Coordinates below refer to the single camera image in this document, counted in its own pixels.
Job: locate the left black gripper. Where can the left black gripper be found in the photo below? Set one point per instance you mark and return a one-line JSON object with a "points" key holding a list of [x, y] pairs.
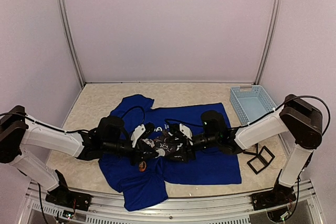
{"points": [[142, 147]]}

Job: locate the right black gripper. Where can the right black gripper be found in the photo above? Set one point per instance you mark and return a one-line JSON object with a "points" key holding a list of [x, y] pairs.
{"points": [[182, 152]]}

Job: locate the round brooch badge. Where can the round brooch badge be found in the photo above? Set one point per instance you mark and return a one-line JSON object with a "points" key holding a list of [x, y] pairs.
{"points": [[142, 166]]}

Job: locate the black display box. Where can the black display box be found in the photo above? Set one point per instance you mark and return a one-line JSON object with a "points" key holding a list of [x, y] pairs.
{"points": [[258, 155], [253, 150]]}

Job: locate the round brooch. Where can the round brooch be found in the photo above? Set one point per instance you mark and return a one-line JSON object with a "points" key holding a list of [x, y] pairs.
{"points": [[161, 152]]}

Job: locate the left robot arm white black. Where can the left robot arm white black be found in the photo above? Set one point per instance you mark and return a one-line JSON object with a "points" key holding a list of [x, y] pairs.
{"points": [[19, 130]]}

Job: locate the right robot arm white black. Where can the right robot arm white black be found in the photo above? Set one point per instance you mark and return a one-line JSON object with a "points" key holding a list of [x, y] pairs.
{"points": [[296, 116]]}

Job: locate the light blue plastic basket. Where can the light blue plastic basket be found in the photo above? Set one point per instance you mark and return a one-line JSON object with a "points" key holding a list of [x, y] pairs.
{"points": [[250, 102]]}

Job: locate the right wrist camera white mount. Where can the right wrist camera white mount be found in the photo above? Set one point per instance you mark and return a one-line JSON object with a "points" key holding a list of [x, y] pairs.
{"points": [[180, 132]]}

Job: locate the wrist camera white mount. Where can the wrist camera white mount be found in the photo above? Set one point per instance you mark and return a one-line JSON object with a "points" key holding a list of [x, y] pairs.
{"points": [[180, 132], [141, 132]]}

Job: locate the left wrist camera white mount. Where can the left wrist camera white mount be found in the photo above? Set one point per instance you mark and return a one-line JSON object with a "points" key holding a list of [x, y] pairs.
{"points": [[141, 132]]}

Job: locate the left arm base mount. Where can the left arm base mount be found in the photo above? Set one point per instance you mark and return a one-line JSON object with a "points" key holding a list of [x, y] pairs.
{"points": [[65, 197]]}

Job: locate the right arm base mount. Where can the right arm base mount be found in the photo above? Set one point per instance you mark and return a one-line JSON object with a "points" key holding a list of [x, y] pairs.
{"points": [[277, 196]]}

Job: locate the front aluminium rail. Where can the front aluminium rail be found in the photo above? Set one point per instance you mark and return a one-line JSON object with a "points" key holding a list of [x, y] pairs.
{"points": [[234, 208]]}

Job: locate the right aluminium frame post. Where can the right aluminium frame post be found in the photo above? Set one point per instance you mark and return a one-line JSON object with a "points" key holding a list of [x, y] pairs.
{"points": [[268, 42]]}

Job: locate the aluminium frame post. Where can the aluminium frame post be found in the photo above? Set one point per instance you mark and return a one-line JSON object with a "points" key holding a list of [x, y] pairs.
{"points": [[268, 42], [70, 42]]}

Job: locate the left aluminium frame post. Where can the left aluminium frame post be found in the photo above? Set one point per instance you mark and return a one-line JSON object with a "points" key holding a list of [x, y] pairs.
{"points": [[70, 42]]}

